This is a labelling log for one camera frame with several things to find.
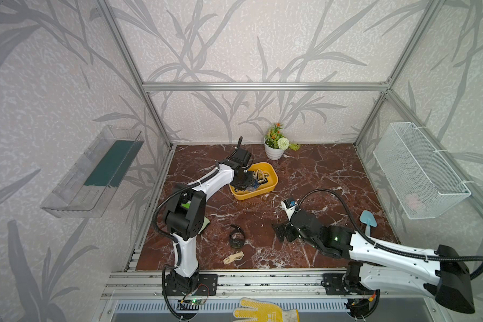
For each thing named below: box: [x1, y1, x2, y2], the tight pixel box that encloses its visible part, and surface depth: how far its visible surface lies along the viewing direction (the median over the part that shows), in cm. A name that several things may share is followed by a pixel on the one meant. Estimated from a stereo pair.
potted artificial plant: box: [263, 122, 302, 161], surface depth 105 cm
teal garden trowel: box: [359, 209, 378, 237], surface depth 91 cm
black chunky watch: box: [229, 224, 246, 249], surface depth 88 cm
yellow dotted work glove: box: [232, 297, 300, 322], surface depth 69 cm
